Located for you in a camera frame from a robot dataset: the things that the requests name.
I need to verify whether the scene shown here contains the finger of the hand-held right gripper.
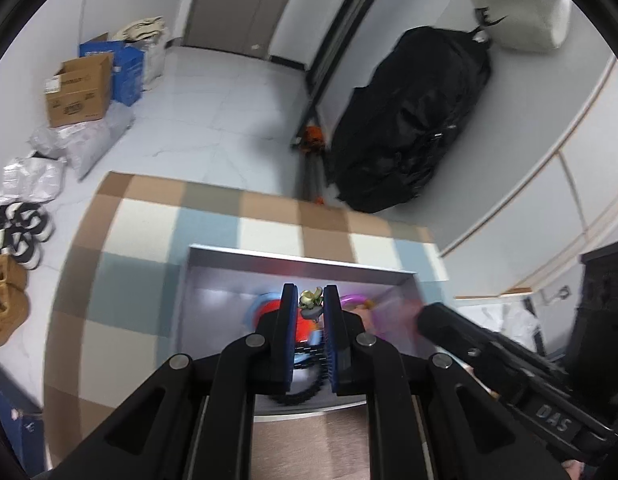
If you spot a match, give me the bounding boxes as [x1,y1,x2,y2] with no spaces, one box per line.
[416,302,494,366]

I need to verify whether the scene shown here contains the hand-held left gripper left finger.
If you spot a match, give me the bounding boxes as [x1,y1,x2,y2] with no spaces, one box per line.
[41,282,300,480]

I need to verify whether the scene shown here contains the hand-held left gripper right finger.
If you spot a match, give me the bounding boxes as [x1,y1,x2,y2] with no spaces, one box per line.
[323,284,564,480]

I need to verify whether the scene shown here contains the red round badge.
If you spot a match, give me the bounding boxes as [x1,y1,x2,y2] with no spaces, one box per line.
[259,300,323,347]

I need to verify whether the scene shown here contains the small cartoon figure keychain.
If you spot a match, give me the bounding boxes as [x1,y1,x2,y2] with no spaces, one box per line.
[299,287,324,322]

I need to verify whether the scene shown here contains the blue ring bracelet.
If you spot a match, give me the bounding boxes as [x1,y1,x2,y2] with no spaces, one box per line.
[245,291,330,373]

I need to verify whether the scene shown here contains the pink cartoon keychain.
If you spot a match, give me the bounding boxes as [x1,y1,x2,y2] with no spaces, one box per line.
[350,300,424,356]

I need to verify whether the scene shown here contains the black spiral hair tie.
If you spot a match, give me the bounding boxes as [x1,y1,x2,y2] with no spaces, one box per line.
[271,345,334,407]

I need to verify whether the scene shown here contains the silver cardboard box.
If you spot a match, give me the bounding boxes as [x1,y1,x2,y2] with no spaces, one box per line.
[175,244,442,416]

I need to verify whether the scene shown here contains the white plastic bag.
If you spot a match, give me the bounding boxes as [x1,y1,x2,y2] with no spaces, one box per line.
[459,297,544,356]

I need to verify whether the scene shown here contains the black cabinet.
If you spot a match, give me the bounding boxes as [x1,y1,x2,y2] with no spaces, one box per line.
[566,237,618,361]

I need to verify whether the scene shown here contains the checked tablecloth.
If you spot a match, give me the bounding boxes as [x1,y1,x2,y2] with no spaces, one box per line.
[41,170,450,480]

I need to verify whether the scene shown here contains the orange and black tripod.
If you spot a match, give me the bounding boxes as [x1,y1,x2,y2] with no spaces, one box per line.
[289,122,330,206]

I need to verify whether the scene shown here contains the large black bag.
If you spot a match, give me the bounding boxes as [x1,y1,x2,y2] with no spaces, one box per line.
[325,25,492,213]

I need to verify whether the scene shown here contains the grey plastic bag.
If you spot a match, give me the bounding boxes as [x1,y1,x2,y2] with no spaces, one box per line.
[29,102,136,181]

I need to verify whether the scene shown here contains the brown slippers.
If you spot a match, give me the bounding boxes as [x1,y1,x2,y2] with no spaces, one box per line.
[0,254,30,347]

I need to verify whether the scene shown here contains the dark blue flat box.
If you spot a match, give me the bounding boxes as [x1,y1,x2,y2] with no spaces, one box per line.
[0,372,44,476]

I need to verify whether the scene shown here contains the black and white slippers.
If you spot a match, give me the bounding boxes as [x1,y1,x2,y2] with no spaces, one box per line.
[0,201,56,268]

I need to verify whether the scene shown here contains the silver plastic bag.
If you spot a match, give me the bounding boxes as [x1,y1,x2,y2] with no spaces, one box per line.
[0,157,67,203]

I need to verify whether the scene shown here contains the blue cardboard box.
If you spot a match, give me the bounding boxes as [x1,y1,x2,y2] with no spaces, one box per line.
[79,32,146,107]

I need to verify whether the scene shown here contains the brown cardboard box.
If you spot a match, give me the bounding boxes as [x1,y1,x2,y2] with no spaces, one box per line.
[45,52,114,128]

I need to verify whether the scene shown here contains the white tote bags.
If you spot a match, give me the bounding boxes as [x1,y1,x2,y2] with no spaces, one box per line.
[111,16,170,92]

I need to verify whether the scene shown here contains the grey door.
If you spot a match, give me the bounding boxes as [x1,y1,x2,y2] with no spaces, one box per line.
[184,0,310,58]

